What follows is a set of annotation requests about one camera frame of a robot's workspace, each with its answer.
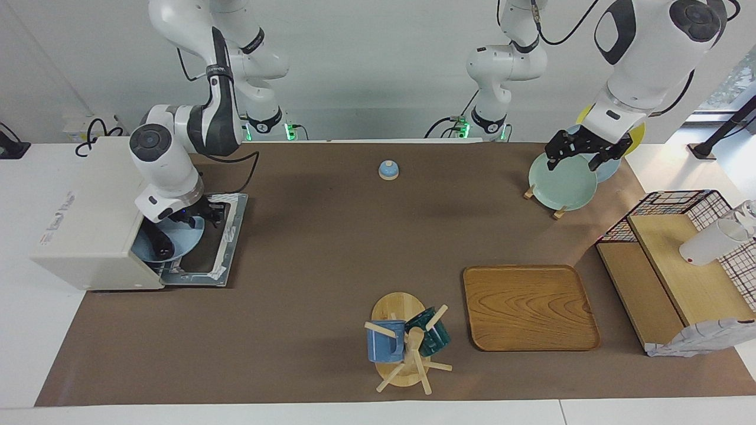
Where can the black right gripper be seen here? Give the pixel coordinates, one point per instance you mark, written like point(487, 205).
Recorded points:
point(192, 211)

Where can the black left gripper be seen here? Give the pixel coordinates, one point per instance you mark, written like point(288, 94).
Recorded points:
point(596, 141)

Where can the small light blue plate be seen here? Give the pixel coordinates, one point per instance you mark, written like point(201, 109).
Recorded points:
point(189, 239)

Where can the oven glass door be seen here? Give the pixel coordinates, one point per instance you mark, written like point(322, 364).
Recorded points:
point(227, 236)

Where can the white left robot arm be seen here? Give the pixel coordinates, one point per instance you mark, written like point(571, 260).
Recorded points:
point(649, 53)

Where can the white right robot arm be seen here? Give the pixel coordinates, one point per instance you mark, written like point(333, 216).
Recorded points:
point(207, 118)

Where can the beige toaster oven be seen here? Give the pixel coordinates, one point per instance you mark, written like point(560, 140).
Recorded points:
point(88, 224)

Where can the pale green plate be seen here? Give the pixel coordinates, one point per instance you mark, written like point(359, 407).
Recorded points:
point(561, 186)

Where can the large light blue plate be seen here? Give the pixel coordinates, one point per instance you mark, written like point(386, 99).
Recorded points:
point(608, 171)

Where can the wooden plate rack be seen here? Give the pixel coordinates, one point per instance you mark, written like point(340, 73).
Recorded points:
point(558, 213)

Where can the yellow plate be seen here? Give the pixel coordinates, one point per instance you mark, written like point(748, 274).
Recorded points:
point(638, 139)

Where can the brown table mat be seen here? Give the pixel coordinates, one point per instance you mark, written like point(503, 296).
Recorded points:
point(331, 248)

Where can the black stand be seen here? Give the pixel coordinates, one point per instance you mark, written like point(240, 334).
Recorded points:
point(723, 133)

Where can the rectangular wooden tray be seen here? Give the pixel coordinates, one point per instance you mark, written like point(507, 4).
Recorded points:
point(528, 307)

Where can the white cup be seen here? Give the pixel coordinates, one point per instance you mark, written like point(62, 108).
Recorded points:
point(709, 243)

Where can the clear glass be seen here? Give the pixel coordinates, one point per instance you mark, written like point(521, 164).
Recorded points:
point(749, 211)

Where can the black device at table edge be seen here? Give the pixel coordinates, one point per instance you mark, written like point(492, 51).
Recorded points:
point(12, 150)

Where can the wooden mug tree stand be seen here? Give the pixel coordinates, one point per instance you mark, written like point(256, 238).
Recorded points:
point(398, 307)

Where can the patterned white cloth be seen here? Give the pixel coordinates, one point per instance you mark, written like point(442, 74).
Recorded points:
point(703, 339)

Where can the blue mug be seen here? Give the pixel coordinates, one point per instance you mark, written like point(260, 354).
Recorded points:
point(384, 348)

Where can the dark green mug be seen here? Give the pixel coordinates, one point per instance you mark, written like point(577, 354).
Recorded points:
point(434, 336)

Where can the white wall power strip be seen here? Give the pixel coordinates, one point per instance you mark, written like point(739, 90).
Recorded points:
point(74, 127)

